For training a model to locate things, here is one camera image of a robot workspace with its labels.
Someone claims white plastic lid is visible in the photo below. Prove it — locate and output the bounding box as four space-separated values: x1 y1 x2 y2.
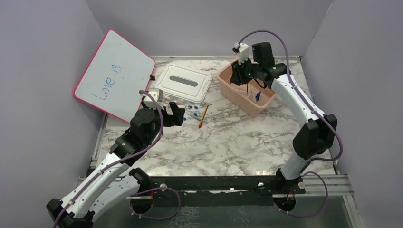
155 64 212 103

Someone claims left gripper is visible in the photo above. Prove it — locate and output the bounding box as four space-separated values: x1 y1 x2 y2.
142 100 185 146

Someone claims clear plastic triangle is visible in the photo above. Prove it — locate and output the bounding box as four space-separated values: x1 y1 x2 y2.
238 89 257 103

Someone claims blue hexagonal clamp piece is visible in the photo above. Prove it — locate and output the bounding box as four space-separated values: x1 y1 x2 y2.
255 92 261 102

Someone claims pink plastic bin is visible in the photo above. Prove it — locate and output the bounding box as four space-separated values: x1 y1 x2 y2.
216 58 277 118

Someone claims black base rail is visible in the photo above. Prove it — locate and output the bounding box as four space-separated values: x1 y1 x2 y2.
75 174 350 209

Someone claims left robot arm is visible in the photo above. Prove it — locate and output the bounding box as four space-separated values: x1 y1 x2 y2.
46 102 185 228

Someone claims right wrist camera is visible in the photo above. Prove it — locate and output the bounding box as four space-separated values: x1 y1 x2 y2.
232 43 249 65

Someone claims black wire tripod stand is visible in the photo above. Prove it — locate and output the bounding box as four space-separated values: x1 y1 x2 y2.
232 63 251 91

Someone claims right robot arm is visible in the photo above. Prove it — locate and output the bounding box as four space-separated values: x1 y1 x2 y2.
230 42 337 193

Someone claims red yellow green spatula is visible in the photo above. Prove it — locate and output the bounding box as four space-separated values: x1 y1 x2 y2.
198 105 209 129

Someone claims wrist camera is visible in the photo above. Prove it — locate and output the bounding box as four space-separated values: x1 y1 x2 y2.
143 88 163 109
232 43 249 65

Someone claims pink-framed whiteboard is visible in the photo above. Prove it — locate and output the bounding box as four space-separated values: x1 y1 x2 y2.
73 30 156 122

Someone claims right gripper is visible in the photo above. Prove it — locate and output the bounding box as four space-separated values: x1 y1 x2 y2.
230 56 260 86

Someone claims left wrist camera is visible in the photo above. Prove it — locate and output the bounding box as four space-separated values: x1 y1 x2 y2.
143 88 163 109

